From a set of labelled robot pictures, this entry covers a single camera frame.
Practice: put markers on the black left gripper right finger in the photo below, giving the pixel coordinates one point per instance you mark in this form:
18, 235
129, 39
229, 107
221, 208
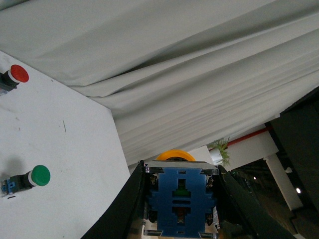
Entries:
237, 207

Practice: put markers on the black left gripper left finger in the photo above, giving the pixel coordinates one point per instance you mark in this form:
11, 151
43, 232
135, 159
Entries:
124, 217

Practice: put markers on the yellow push button switch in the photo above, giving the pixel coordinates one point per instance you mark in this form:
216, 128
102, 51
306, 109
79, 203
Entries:
180, 201

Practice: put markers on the green hanging plant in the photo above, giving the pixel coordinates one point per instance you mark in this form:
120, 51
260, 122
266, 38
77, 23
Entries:
218, 152

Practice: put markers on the red ceiling pipe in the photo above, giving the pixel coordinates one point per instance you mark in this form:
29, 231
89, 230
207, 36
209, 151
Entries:
250, 135

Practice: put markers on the white pleated curtain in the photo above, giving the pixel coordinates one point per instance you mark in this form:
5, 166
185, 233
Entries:
174, 73

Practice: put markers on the green push button switch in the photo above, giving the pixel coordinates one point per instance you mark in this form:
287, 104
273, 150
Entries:
38, 176

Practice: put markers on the red push button switch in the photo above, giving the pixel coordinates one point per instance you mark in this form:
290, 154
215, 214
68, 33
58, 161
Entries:
12, 78

